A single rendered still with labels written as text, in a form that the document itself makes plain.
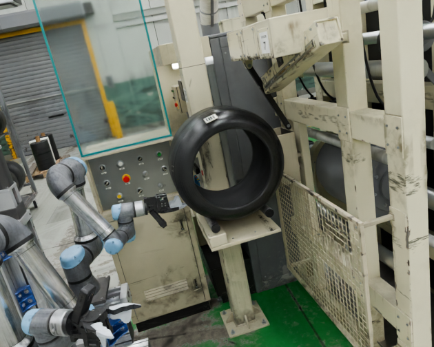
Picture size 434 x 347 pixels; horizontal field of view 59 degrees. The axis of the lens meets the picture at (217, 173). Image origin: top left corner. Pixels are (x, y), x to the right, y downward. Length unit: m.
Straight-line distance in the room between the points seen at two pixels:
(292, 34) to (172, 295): 1.86
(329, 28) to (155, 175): 1.41
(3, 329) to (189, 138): 1.00
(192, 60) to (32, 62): 9.42
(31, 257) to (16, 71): 10.20
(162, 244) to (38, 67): 9.17
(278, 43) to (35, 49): 10.05
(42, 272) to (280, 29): 1.19
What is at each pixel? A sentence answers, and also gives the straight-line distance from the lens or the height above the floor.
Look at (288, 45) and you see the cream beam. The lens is 1.56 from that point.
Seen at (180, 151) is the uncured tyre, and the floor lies 1.31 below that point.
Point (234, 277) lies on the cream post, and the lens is 2.47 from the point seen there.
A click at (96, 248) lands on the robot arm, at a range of 2.06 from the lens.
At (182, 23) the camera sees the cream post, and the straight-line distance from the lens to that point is 2.08.
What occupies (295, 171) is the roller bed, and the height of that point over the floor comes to 0.97.
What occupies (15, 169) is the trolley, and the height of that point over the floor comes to 0.69.
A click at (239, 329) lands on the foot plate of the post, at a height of 0.01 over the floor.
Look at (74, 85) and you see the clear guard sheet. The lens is 2.35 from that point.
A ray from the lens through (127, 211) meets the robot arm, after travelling 1.88.
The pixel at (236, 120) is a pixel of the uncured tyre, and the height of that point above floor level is 1.39.
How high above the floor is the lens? 1.71
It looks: 17 degrees down
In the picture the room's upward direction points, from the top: 11 degrees counter-clockwise
